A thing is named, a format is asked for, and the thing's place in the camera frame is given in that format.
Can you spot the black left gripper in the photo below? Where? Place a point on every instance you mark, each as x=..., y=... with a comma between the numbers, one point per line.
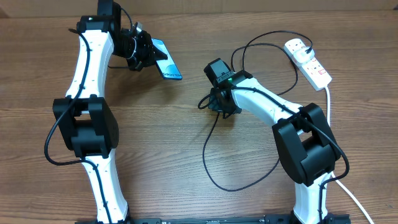
x=148, y=56

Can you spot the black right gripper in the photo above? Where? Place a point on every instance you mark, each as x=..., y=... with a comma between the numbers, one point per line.
x=214, y=105

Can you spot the Samsung Galaxy smartphone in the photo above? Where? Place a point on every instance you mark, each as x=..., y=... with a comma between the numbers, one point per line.
x=165, y=65

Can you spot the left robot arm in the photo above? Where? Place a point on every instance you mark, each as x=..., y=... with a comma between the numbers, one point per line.
x=85, y=120

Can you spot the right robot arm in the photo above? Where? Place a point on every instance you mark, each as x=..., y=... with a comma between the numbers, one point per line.
x=306, y=146

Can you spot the white charger plug adapter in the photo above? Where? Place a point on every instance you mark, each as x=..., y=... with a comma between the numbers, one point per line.
x=303, y=55

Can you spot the white power strip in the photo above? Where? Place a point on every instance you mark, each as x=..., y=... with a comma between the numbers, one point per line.
x=313, y=71

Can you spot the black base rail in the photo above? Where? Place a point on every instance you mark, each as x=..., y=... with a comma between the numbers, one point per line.
x=267, y=219

